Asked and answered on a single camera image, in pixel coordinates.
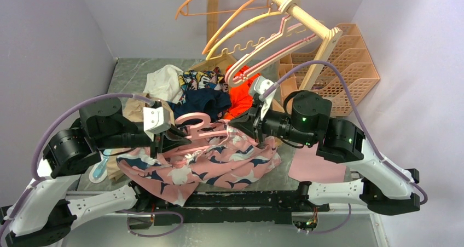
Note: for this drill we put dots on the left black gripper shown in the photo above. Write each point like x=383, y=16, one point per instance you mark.
x=173, y=138

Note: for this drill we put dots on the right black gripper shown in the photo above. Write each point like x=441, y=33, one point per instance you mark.
x=253, y=122

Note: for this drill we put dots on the pink patterned shorts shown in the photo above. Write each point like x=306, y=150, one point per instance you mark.
x=231, y=161

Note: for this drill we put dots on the navy blue shorts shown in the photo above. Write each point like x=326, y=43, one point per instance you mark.
x=212, y=102

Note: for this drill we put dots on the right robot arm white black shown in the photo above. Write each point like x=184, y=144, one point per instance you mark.
x=383, y=188

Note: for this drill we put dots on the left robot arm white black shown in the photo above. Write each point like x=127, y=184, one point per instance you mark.
x=42, y=216

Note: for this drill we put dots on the orange shorts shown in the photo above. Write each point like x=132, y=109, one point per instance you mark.
x=239, y=97

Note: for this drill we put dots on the beige shorts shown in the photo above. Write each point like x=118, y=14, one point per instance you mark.
x=134, y=112

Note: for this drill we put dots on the yellow hanger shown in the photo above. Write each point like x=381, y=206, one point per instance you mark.
x=239, y=29

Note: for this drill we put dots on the front orange hanger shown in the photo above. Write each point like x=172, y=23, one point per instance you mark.
x=216, y=35

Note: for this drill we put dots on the orange hanger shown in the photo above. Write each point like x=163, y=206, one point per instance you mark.
x=185, y=11
x=216, y=35

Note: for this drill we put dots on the rear orange hanger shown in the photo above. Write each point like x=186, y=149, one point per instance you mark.
x=185, y=11

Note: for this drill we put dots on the white garment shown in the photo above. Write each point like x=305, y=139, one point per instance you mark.
x=164, y=83

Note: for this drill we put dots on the yellow black patterned garment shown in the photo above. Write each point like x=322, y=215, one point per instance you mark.
x=210, y=79

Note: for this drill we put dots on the pink clipboard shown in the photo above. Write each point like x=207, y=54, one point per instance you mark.
x=307, y=166

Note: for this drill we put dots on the light blue packaged tool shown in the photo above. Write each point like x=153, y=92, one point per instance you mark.
x=99, y=171

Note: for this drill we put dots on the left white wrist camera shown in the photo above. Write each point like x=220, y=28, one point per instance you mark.
x=156, y=120

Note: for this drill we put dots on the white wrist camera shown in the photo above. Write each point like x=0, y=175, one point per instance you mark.
x=263, y=87
x=156, y=120

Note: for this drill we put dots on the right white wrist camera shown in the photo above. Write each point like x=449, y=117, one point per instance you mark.
x=263, y=87

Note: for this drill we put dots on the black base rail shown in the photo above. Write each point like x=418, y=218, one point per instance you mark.
x=230, y=206

